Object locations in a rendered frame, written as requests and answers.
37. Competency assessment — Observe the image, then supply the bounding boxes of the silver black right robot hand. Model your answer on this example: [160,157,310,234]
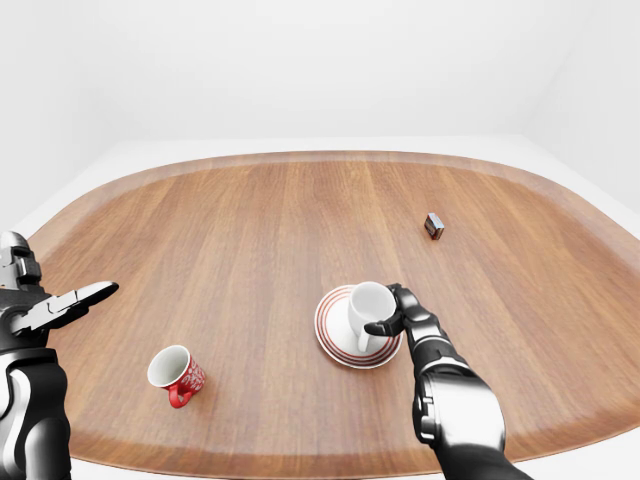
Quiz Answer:
[363,282,507,452]

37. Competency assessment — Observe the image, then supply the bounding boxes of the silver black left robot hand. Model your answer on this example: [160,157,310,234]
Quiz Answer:
[0,230,121,480]

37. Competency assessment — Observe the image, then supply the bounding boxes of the white mug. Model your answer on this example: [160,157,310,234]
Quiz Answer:
[347,281,397,354]

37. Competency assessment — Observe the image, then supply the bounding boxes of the white plate with red rings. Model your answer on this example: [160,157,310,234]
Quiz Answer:
[314,283,405,371]

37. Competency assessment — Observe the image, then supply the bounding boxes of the red patterned mug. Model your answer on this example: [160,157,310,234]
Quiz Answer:
[146,344,207,410]

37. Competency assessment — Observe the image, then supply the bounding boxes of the small dark printed box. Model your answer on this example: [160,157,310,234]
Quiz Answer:
[424,213,446,242]

